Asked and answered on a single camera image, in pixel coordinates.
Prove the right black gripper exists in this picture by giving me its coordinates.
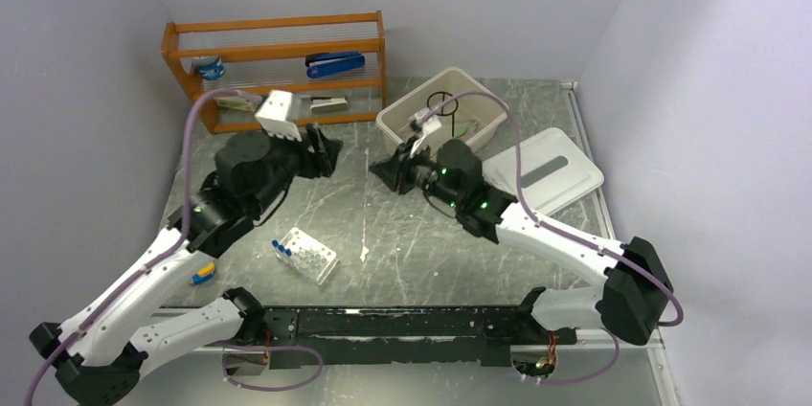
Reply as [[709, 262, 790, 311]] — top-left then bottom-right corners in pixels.
[[370, 135, 462, 210]]

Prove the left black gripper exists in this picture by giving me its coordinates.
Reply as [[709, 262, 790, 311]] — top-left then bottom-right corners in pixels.
[[249, 122, 344, 214]]

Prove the black wire tripod stand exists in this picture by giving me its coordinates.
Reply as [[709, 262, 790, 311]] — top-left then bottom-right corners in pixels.
[[425, 90, 459, 117]]

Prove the beige plastic bin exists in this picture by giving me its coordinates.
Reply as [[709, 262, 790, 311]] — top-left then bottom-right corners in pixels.
[[376, 67, 507, 152]]

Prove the white plastic bin lid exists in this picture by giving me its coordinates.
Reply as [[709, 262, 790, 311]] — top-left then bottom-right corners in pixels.
[[483, 127, 604, 215]]

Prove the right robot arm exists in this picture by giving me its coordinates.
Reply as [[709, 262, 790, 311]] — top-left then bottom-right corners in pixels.
[[369, 140, 673, 346]]

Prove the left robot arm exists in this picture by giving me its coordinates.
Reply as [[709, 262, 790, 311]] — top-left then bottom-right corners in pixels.
[[30, 124, 343, 405]]

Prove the beige whiteboard eraser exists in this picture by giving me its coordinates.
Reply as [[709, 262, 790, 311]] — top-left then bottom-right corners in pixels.
[[309, 97, 349, 115]]

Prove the orange wooden shelf rack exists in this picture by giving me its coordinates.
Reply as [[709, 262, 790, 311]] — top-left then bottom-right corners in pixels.
[[160, 11, 388, 124]]

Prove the blue stapler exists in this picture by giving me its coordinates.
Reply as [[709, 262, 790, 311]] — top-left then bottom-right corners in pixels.
[[304, 51, 366, 79]]

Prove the small white cardboard box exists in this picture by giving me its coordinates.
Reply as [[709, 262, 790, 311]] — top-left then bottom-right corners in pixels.
[[214, 95, 262, 113]]

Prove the white test tube rack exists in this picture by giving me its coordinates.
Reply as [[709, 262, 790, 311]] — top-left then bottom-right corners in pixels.
[[271, 227, 339, 286]]

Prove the blue white tape roll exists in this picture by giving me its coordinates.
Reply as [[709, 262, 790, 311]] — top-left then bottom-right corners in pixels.
[[191, 56, 225, 80]]

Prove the yellow blue small block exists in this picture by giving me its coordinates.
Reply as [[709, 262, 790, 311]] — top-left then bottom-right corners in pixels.
[[192, 262, 216, 285]]

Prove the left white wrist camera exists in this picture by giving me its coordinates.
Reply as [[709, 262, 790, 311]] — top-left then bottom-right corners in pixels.
[[255, 90, 303, 142]]

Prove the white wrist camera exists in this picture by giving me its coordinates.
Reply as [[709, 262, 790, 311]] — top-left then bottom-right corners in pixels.
[[255, 90, 303, 142], [408, 107, 442, 158]]

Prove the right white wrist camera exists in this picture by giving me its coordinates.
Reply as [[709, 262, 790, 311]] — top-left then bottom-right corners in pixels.
[[408, 107, 442, 158]]

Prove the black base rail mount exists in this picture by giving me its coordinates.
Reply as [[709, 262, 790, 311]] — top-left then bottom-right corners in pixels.
[[229, 305, 576, 370]]

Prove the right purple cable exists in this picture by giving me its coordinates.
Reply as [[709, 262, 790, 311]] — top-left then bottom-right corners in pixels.
[[415, 90, 685, 387]]

